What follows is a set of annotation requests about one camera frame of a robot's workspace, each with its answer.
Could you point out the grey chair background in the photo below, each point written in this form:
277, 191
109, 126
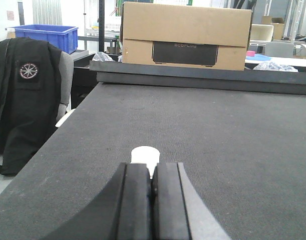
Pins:
279, 49

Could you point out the grey office chair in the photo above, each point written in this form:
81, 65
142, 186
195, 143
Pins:
66, 68

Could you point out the crumpled plastic bag left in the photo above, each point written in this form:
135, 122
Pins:
102, 57

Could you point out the pink tape roll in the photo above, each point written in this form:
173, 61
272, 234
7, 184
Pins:
250, 53

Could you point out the black metal post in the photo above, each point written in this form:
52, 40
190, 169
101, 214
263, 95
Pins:
101, 21

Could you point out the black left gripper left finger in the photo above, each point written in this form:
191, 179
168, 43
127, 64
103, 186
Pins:
121, 210

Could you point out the large cardboard box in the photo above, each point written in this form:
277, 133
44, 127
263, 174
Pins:
185, 36

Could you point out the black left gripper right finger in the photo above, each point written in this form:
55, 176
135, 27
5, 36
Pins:
178, 210

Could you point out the white plastic valve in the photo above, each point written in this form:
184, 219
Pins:
147, 155

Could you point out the crumpled clear plastic bag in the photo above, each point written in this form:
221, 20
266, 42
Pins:
273, 66

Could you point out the blue plastic crate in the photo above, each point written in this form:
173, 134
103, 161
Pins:
60, 36

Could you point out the stacked dark foam boards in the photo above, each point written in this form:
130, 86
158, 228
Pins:
246, 80

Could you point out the small cardboard box background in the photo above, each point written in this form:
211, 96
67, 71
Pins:
278, 26

